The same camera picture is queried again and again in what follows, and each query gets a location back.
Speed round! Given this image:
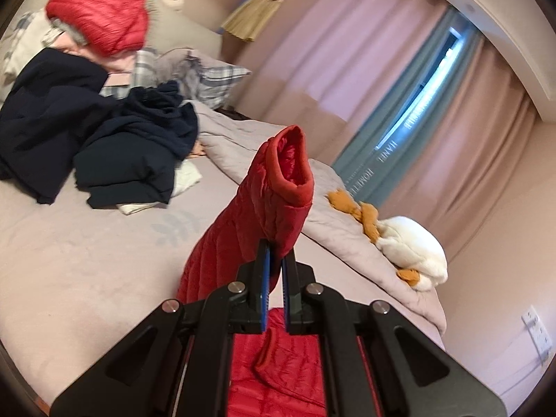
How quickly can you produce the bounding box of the teal curtain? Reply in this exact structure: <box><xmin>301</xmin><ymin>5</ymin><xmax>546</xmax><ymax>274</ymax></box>
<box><xmin>333</xmin><ymin>7</ymin><xmax>482</xmax><ymax>206</ymax></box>

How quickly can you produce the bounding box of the dark navy clothes pile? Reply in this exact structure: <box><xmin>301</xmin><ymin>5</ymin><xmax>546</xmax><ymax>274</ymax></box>
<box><xmin>1</xmin><ymin>48</ymin><xmax>199</xmax><ymax>209</ymax></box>

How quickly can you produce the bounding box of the white folded garment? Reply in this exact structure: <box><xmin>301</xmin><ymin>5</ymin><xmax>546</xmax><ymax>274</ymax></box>
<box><xmin>116</xmin><ymin>157</ymin><xmax>204</xmax><ymax>217</ymax></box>

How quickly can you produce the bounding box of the grey folded duvet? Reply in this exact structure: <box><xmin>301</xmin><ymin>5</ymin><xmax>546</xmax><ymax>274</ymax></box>
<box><xmin>192</xmin><ymin>101</ymin><xmax>447</xmax><ymax>336</ymax></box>

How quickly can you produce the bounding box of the plaid pillow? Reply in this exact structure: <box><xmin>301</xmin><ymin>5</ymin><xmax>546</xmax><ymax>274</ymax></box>
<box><xmin>100</xmin><ymin>47</ymin><xmax>251</xmax><ymax>109</ymax></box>

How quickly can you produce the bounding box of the red down jacket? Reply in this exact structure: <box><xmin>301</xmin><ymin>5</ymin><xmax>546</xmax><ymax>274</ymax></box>
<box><xmin>175</xmin><ymin>124</ymin><xmax>384</xmax><ymax>417</ymax></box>

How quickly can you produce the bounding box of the pink beige curtain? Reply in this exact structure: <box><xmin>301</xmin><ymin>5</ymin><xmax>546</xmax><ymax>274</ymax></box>
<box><xmin>230</xmin><ymin>0</ymin><xmax>537</xmax><ymax>259</ymax></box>

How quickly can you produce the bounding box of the pink bed sheet mattress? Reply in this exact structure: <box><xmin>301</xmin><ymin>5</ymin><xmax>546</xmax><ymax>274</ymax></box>
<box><xmin>0</xmin><ymin>155</ymin><xmax>447</xmax><ymax>407</ymax></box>

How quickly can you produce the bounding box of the yellow hanging cloth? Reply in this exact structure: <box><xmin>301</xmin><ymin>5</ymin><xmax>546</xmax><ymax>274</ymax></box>
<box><xmin>221</xmin><ymin>0</ymin><xmax>284</xmax><ymax>42</ymax></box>

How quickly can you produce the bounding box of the white wall power strip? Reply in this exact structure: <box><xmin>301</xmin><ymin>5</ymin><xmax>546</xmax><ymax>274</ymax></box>
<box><xmin>521</xmin><ymin>306</ymin><xmax>553</xmax><ymax>363</ymax></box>

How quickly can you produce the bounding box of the folded red puffer jacket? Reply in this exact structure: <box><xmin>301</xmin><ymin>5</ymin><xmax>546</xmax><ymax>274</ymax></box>
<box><xmin>45</xmin><ymin>0</ymin><xmax>149</xmax><ymax>57</ymax></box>

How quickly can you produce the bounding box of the white goose plush toy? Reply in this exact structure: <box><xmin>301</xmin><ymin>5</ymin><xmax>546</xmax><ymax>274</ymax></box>
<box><xmin>327</xmin><ymin>189</ymin><xmax>449</xmax><ymax>292</ymax></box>

